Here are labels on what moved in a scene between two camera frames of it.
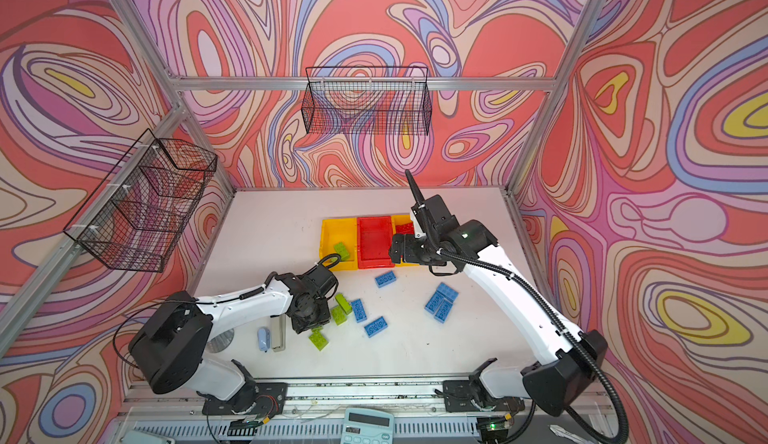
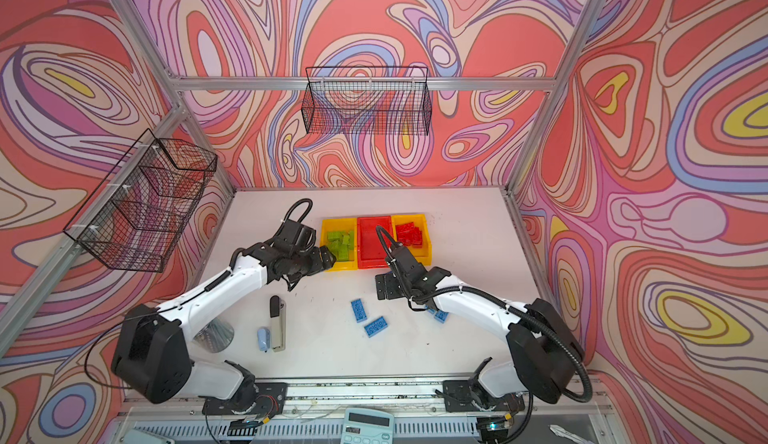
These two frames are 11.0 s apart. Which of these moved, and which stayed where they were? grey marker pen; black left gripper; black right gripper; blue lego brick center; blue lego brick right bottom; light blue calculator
Moved: black left gripper; black right gripper
Stayed: grey marker pen; light blue calculator; blue lego brick right bottom; blue lego brick center
